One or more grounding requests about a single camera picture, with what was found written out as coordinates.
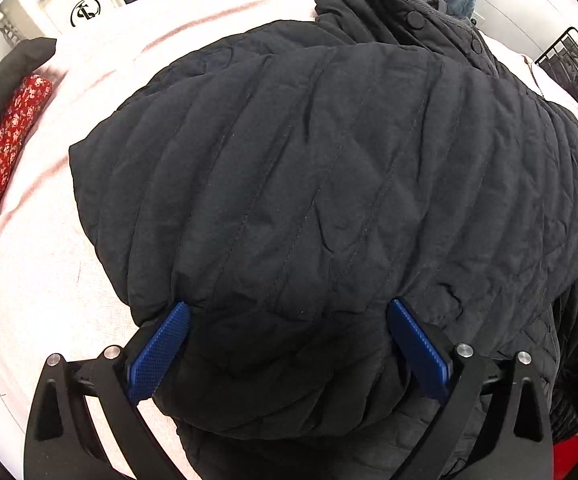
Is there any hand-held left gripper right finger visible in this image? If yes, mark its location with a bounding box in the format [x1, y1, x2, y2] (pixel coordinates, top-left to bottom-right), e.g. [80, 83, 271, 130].
[386, 298, 555, 480]

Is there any pink polka dot blanket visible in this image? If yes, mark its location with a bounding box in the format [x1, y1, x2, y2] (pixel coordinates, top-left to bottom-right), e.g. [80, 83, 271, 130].
[0, 0, 578, 480]

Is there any black metal rack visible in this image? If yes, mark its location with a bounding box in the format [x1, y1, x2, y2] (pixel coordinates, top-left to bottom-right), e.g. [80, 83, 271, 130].
[534, 27, 578, 137]

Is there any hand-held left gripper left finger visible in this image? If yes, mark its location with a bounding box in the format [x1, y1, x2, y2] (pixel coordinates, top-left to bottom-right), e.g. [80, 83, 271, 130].
[23, 301, 192, 480]

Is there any black quilted jacket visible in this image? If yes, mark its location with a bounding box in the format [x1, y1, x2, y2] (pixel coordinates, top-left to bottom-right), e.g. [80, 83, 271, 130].
[68, 0, 578, 480]

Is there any red floral cloth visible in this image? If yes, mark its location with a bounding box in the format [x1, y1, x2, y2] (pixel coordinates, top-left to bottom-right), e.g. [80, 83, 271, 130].
[0, 74, 54, 373]

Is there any black pillow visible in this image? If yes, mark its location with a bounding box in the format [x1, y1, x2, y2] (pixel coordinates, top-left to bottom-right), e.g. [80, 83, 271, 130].
[0, 37, 58, 396]

